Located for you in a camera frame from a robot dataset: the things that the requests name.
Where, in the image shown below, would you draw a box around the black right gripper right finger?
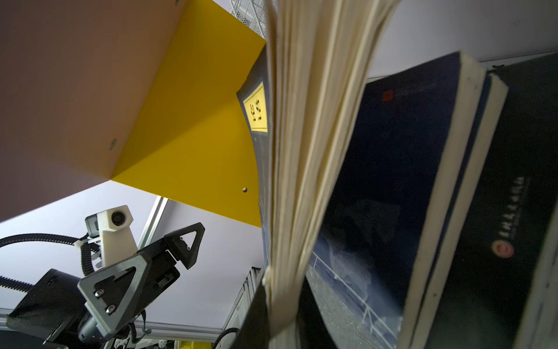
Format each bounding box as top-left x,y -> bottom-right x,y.
296,279 -> 337,349

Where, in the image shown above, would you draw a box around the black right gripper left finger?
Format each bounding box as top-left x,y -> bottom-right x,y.
231,283 -> 270,349

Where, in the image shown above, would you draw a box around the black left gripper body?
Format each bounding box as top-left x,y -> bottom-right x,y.
7,257 -> 180,345

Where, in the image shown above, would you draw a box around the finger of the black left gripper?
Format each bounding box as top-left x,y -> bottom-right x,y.
163,222 -> 205,270
78,253 -> 153,336

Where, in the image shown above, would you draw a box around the dark blue book top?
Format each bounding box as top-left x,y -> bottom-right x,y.
310,52 -> 486,348

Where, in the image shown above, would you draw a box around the dark book white characters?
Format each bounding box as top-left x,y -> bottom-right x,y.
425,54 -> 557,348

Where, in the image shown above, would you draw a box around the dark blue book under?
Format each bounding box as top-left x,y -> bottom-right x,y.
237,1 -> 398,348

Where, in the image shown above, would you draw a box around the blue book landscape cover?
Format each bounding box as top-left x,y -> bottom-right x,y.
410,74 -> 508,348

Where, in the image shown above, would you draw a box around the yellow wooden bookshelf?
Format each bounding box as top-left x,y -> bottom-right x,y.
1,1 -> 264,225

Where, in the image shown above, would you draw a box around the black corrugated cable conduit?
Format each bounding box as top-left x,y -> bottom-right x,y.
0,233 -> 103,293

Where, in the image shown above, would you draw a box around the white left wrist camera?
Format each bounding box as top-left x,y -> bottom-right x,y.
85,205 -> 138,268

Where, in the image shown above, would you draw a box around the white wire rack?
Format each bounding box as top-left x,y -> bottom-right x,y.
230,0 -> 267,39

